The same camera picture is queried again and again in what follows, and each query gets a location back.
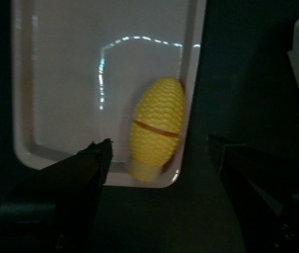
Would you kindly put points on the white rectangular plate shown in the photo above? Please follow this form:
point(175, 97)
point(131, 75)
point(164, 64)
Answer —
point(76, 82)

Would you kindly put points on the yellow toy corn cob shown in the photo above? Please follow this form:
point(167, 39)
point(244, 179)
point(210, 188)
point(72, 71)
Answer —
point(158, 125)

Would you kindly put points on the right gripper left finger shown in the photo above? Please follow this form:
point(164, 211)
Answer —
point(55, 204)

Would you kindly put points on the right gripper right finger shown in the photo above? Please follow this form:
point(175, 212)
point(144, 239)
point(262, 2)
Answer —
point(270, 197)

